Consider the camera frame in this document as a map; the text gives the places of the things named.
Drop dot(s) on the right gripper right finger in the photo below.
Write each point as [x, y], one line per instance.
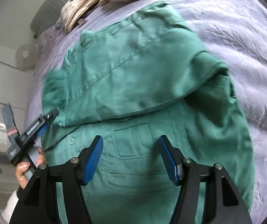
[222, 203]

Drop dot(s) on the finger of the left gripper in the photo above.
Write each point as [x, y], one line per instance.
[43, 130]
[50, 116]

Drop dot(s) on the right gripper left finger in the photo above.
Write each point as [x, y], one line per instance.
[38, 203]

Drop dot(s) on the green work jacket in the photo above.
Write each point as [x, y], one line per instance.
[137, 79]

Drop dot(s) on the person's left hand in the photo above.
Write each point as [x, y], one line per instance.
[23, 167]

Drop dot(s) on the white wardrobe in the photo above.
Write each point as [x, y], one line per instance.
[14, 84]

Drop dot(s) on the white standing fan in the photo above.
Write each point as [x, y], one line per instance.
[26, 56]

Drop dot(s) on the grey padded headboard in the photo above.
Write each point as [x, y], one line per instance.
[46, 16]

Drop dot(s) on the beige striped crumpled blanket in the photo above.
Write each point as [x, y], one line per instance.
[74, 9]

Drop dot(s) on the purple plush bed blanket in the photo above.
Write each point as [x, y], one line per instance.
[233, 30]

